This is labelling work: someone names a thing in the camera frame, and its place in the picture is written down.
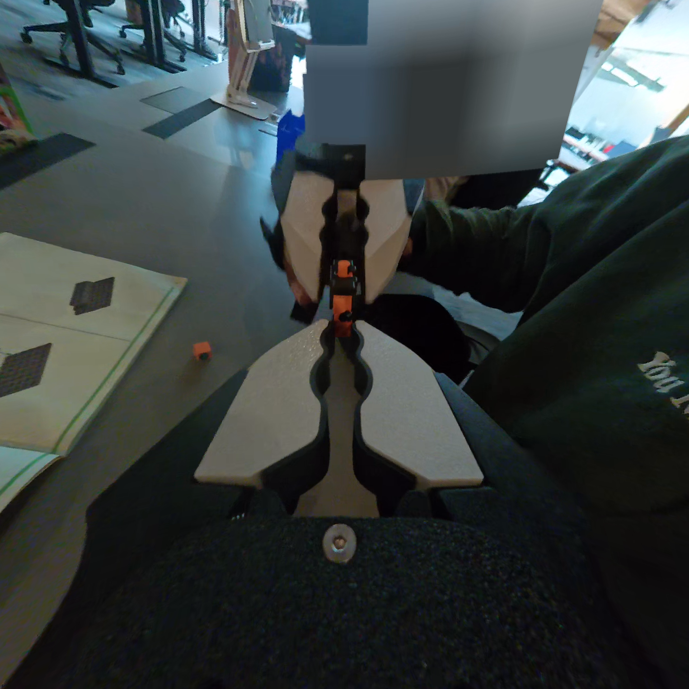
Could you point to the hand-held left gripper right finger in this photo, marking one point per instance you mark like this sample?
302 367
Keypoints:
415 420

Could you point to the white desk stand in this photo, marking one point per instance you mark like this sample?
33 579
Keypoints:
248 65

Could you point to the orange toy brick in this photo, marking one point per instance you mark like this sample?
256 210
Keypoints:
201 350
342 312

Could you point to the green toy brick box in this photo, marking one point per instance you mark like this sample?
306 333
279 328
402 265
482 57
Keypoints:
13 108

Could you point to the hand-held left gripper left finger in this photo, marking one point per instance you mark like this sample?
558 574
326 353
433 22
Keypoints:
269 420

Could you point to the black chair armrest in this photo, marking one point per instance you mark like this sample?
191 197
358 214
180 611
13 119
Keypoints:
420 334

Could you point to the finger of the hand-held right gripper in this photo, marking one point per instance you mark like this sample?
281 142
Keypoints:
385 231
307 231

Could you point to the black office chair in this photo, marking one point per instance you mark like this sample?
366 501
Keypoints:
75 27

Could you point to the blue plastic bin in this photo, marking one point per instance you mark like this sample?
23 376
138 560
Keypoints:
291 135

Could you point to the white instruction booklet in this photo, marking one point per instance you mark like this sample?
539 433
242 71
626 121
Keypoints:
86 323

